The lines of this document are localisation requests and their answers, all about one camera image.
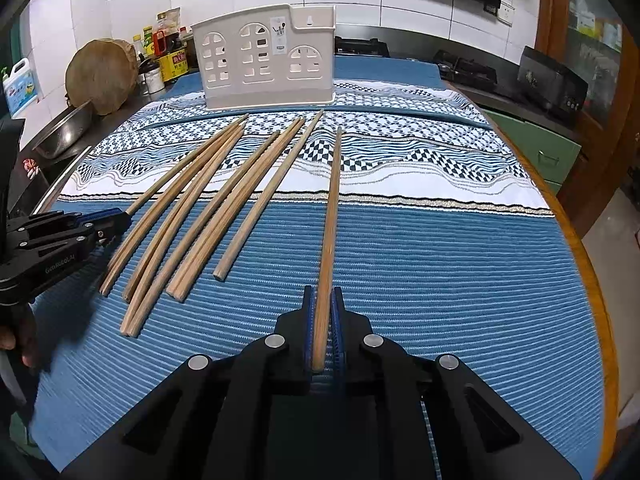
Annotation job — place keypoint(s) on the blue patterned table cloth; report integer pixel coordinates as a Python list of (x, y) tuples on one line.
[(443, 242)]

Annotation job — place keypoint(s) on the wooden chopstick short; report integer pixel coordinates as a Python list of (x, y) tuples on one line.
[(228, 258)]

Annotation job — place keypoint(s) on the green drawer cabinet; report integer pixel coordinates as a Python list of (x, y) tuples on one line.
[(550, 153)]

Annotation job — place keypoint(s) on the green label bottle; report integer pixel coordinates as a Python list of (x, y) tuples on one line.
[(148, 46)]

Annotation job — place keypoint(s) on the yellow label sauce bottle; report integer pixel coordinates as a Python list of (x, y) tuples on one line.
[(173, 62)]

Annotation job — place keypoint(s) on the white small jar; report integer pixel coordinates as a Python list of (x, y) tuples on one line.
[(153, 80)]

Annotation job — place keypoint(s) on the round wooden chopping block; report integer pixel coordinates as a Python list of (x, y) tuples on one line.
[(103, 72)]

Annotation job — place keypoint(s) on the white detergent jug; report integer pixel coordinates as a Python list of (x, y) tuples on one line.
[(19, 86)]

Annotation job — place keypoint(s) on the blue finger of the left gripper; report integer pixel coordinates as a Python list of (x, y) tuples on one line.
[(98, 216)]

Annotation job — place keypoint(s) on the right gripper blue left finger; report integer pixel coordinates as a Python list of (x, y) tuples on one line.
[(308, 308)]

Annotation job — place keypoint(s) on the steel bowl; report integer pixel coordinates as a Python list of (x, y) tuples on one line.
[(65, 130)]

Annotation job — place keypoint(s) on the person's left hand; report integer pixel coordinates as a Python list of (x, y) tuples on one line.
[(19, 332)]

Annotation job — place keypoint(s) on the beige plastic utensil holder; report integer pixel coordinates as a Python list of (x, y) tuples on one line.
[(267, 56)]

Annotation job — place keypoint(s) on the white wall socket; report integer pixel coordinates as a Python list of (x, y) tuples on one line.
[(505, 13)]

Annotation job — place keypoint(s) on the black gas stove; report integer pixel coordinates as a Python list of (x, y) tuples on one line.
[(467, 72)]

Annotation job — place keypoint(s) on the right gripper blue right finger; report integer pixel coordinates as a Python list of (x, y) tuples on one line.
[(337, 327)]

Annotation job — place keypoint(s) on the black box appliance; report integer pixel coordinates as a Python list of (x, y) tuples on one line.
[(551, 86)]

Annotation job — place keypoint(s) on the wooden glass door cabinet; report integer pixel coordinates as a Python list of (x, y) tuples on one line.
[(591, 38)]

